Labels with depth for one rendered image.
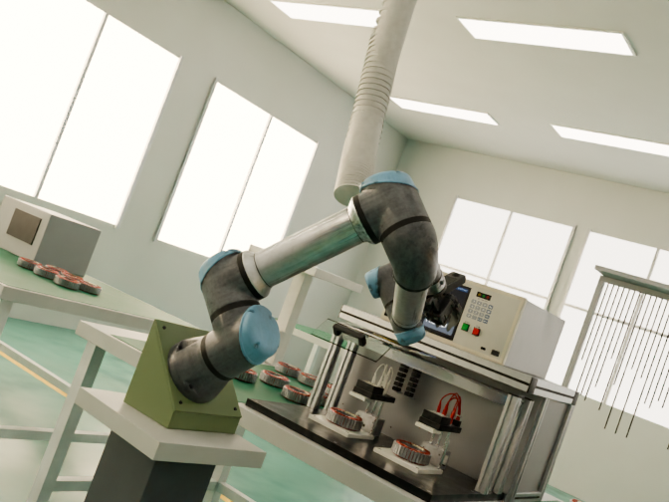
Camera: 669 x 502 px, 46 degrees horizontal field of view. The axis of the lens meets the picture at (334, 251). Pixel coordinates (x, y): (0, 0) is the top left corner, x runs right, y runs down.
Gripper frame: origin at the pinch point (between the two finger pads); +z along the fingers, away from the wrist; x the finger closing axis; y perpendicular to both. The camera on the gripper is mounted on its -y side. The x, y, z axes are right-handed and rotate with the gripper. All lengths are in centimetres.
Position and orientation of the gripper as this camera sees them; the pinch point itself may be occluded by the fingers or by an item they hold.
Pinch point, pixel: (453, 320)
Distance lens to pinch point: 230.0
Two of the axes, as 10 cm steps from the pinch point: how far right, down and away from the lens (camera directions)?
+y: -5.5, 7.4, -3.9
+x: 7.6, 2.6, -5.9
